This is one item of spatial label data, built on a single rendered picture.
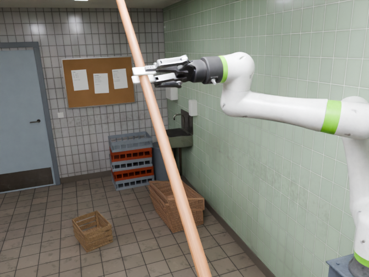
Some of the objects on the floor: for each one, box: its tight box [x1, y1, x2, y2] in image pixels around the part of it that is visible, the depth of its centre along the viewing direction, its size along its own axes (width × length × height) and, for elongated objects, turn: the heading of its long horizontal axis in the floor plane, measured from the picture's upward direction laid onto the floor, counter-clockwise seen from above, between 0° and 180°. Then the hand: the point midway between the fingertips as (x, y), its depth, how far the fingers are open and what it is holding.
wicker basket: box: [149, 193, 203, 233], centre depth 382 cm, size 49×56×28 cm
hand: (143, 75), depth 99 cm, fingers closed on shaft, 3 cm apart
